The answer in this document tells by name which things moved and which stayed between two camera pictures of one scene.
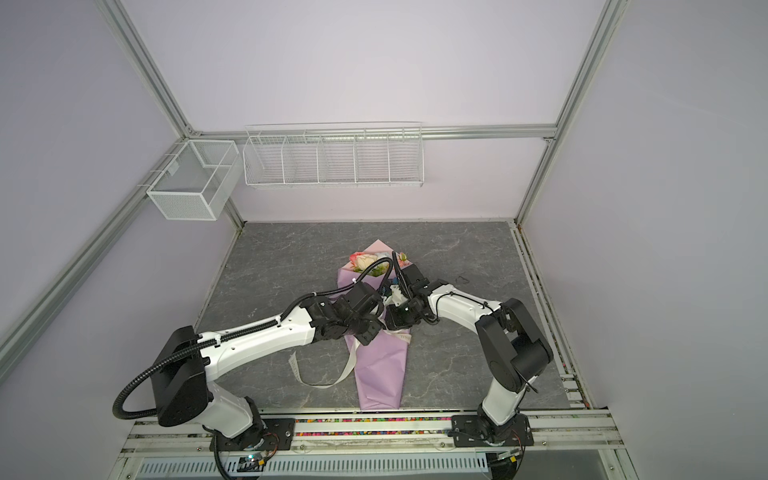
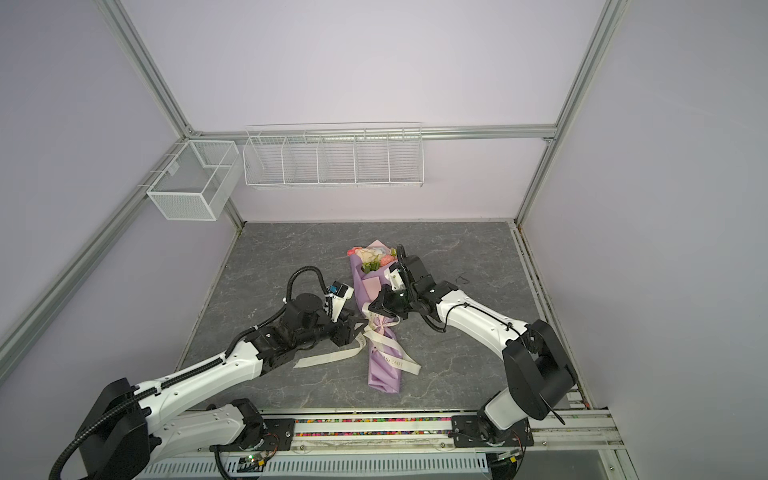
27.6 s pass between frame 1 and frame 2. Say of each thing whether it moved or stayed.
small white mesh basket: stayed
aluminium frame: stayed
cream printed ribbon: moved
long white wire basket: stayed
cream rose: moved
